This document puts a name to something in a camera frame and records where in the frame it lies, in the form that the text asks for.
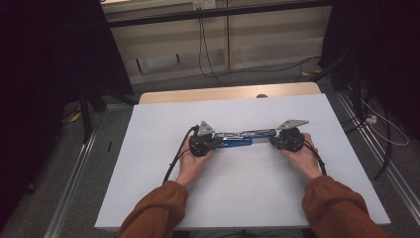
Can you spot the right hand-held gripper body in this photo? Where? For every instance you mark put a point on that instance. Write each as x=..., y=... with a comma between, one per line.
x=290, y=139

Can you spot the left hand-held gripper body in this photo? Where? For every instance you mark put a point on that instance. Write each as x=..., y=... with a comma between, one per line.
x=201, y=143

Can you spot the blue stapler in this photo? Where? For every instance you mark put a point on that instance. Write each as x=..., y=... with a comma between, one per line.
x=237, y=142

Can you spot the person's left hand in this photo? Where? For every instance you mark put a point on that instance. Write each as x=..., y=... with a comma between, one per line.
x=191, y=165

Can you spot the person's right hand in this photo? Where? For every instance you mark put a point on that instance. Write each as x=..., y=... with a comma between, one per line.
x=303, y=162

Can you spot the dark table grommet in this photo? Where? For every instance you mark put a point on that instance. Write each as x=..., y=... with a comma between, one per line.
x=262, y=96

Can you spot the white table sheet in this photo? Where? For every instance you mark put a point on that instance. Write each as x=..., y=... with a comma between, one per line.
x=244, y=188

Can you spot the yellow floor tape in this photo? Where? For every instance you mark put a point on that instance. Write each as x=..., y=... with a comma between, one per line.
x=313, y=72
x=76, y=117

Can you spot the black stand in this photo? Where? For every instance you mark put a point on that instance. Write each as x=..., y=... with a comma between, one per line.
x=86, y=122
x=356, y=92

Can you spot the white power adapter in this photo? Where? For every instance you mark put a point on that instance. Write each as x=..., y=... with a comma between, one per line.
x=371, y=119

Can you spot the small black floor item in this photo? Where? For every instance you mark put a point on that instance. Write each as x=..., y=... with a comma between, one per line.
x=109, y=146

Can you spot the beige wooden cabinet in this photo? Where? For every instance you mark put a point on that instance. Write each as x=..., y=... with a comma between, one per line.
x=270, y=36

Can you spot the black horizontal bar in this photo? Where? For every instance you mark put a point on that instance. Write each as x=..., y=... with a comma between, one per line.
x=211, y=12

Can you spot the narrow black curtain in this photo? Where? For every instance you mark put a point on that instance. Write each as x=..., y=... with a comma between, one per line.
x=389, y=49

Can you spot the wide black curtain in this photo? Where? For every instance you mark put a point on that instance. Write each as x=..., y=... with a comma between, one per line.
x=39, y=66

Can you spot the aluminium floor rail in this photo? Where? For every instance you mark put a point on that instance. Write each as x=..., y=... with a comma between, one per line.
x=396, y=175
x=66, y=198

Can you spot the wall socket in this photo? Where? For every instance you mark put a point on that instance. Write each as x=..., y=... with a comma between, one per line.
x=206, y=4

